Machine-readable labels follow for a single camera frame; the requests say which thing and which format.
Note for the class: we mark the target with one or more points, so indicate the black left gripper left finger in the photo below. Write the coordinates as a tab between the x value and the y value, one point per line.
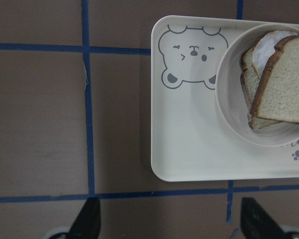
87	225

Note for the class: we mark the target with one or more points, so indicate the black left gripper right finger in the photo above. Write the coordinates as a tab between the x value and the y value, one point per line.
256	223

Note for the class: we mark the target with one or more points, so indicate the bread slice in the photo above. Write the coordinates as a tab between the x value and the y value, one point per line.
249	83
277	96

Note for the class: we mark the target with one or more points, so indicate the cream round plate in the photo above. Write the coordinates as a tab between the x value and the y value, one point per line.
230	98

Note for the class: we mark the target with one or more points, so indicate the bread slice on plate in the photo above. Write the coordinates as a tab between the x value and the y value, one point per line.
249	83

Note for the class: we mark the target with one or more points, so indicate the cream bear serving tray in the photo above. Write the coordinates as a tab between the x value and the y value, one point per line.
190	140

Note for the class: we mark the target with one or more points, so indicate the toy fried egg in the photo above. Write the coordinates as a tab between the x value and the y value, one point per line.
264	49

